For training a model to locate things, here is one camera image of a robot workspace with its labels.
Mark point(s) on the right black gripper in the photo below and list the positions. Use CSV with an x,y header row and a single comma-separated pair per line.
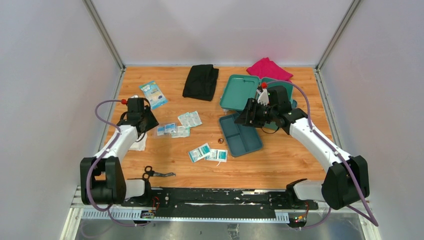
x,y
245,118

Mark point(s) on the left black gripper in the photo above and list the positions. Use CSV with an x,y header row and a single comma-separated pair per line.
x,y
152,122

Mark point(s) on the clear bag teal strip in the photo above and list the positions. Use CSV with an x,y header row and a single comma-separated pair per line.
x,y
165,130

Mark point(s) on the teal medicine box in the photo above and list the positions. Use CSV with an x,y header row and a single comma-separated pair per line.
x,y
240,88

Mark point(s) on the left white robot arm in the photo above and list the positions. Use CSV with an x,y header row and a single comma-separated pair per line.
x,y
102,180

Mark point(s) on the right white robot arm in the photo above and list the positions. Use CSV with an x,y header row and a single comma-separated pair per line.
x,y
347,177

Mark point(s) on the light blue mask packet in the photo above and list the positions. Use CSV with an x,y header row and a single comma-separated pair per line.
x,y
153,94

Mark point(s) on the white gauze pad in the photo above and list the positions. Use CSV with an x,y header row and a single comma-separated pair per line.
x,y
140,144

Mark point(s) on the bandage strips pack lower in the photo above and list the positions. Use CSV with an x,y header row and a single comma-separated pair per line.
x,y
181,132

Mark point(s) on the dark teal divided tray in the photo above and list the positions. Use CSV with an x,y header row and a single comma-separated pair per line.
x,y
240,139

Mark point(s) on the pink folded cloth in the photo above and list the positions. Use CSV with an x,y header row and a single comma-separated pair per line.
x,y
266,68

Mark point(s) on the black folded cloth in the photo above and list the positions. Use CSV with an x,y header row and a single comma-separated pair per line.
x,y
201,82

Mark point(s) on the teal white sachet right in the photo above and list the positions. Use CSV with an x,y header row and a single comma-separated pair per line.
x,y
217,155

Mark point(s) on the teal white sachet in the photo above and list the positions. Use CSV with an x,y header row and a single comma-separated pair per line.
x,y
199,153
217,155

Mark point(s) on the teal white sachet left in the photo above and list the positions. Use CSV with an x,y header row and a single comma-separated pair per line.
x,y
199,153

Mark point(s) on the black handled scissors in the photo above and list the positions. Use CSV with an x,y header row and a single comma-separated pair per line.
x,y
149,172

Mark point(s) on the black metal base rail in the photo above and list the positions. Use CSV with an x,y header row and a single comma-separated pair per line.
x,y
210,205

